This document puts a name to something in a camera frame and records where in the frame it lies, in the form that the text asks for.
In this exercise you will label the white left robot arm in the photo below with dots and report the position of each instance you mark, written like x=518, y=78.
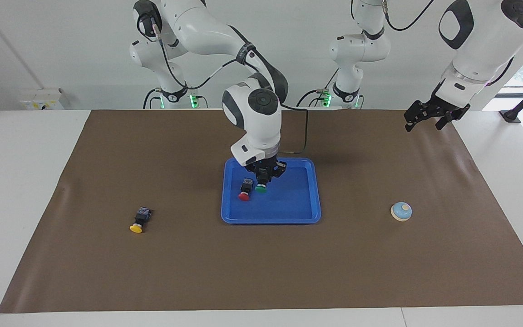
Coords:
x=484, y=45

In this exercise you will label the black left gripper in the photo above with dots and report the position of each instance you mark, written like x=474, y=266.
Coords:
x=445, y=106

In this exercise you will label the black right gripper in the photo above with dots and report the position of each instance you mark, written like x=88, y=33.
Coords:
x=275, y=167

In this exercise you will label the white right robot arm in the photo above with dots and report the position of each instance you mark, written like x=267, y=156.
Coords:
x=252, y=113

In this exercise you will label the red mushroom push button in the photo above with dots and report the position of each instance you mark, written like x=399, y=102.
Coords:
x=245, y=190

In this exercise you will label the white wall socket box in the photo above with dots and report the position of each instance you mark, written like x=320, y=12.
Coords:
x=41, y=100

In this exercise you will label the brown table mat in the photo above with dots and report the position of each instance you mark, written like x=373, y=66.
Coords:
x=270, y=268

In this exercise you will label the blue plastic tray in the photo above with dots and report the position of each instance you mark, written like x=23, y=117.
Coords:
x=288, y=200

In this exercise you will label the green mushroom push button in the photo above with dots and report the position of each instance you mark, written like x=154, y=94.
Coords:
x=260, y=188

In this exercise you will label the yellow mushroom push button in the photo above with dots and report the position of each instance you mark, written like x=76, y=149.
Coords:
x=140, y=220

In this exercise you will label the light blue call bell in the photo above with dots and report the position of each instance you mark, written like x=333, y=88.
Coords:
x=401, y=212

